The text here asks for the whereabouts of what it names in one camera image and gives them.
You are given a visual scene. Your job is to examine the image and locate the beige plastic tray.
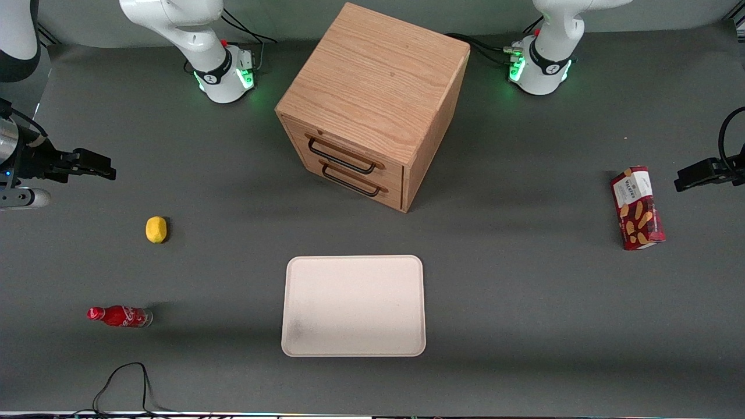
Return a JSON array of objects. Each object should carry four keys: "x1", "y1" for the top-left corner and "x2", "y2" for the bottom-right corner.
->
[{"x1": 281, "y1": 255, "x2": 427, "y2": 357}]

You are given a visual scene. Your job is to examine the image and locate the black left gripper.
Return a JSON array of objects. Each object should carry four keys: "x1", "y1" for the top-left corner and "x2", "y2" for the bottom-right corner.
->
[{"x1": 674, "y1": 156, "x2": 745, "y2": 193}]

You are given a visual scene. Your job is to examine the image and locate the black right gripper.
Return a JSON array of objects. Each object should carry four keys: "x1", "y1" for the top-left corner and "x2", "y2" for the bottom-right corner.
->
[{"x1": 16, "y1": 128, "x2": 118, "y2": 187}]

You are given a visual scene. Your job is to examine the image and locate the wooden two-drawer cabinet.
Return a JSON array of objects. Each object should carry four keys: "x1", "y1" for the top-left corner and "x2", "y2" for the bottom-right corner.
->
[{"x1": 275, "y1": 2, "x2": 471, "y2": 214}]

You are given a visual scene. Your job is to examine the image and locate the red cookie box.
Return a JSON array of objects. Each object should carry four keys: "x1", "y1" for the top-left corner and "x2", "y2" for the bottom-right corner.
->
[{"x1": 610, "y1": 166, "x2": 666, "y2": 251}]

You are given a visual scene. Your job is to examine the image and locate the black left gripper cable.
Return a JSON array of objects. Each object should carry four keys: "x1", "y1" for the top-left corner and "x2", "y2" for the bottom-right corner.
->
[{"x1": 718, "y1": 106, "x2": 745, "y2": 171}]

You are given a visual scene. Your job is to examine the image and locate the long black drawer handle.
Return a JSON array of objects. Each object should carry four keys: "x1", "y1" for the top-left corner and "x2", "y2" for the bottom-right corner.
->
[{"x1": 307, "y1": 137, "x2": 378, "y2": 175}]

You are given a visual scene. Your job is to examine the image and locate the thin black looped cable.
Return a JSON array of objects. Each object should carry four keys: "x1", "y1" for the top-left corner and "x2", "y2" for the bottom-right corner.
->
[{"x1": 91, "y1": 362, "x2": 178, "y2": 417}]

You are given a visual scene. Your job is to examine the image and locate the red coke bottle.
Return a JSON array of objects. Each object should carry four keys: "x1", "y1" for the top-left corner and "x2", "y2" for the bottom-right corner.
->
[{"x1": 87, "y1": 306, "x2": 154, "y2": 329}]

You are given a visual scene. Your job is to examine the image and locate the black left base cables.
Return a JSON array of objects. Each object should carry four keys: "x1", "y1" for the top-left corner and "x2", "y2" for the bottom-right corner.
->
[{"x1": 445, "y1": 16, "x2": 545, "y2": 68}]

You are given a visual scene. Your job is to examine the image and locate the short black drawer handle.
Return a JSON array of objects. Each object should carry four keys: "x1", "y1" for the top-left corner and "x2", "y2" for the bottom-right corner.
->
[{"x1": 321, "y1": 164, "x2": 382, "y2": 198}]

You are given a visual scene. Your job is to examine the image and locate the black base cables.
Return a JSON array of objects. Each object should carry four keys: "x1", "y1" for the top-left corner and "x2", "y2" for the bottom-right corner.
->
[
  {"x1": 445, "y1": 16, "x2": 545, "y2": 68},
  {"x1": 221, "y1": 8, "x2": 278, "y2": 72}
]

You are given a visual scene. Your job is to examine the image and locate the yellow lemon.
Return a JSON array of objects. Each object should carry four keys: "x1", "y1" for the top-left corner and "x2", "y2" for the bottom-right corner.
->
[{"x1": 145, "y1": 216, "x2": 168, "y2": 244}]

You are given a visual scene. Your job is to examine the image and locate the black right base cables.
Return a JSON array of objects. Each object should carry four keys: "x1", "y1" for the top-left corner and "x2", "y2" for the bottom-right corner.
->
[{"x1": 221, "y1": 8, "x2": 278, "y2": 72}]

